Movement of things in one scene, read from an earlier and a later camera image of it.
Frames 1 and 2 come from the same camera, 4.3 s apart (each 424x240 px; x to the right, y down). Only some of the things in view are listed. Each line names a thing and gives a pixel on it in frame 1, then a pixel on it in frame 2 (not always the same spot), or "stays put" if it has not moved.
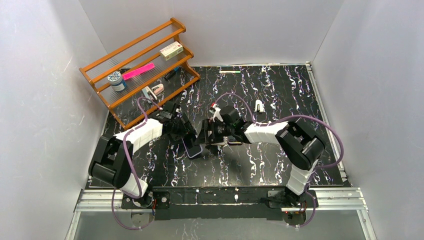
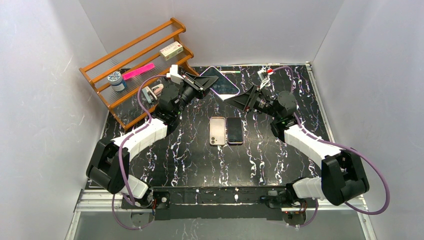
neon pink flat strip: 135,72 stays put
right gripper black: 208,133 → 250,100
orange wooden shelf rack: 136,78 stays put
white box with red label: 171,50 stays put
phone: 193,151 → 222,88
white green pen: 229,72 stays put
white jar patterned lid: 116,80 stays put
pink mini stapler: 158,89 stays put
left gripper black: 185,128 → 196,88
